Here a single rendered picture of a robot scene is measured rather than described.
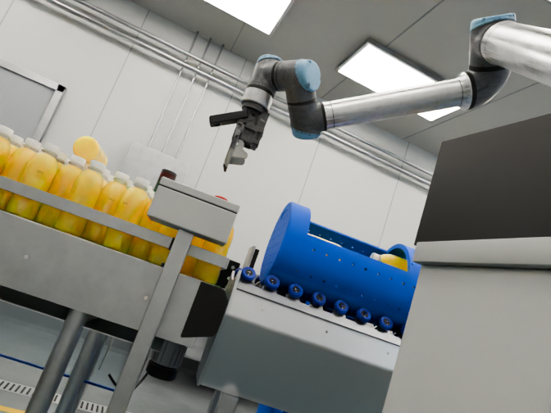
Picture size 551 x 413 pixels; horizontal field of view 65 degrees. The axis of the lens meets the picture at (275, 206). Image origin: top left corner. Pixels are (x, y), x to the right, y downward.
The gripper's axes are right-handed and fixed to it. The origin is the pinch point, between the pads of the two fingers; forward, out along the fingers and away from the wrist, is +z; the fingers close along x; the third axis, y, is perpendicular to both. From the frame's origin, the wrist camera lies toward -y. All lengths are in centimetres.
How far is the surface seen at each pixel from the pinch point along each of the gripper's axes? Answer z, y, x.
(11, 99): -65, -213, 306
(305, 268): 20.5, 33.0, -0.5
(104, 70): -131, -154, 320
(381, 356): 37, 63, -1
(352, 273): 17.2, 46.7, -1.6
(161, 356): 63, 3, 38
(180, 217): 21.7, -4.7, -21.4
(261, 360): 49, 30, 1
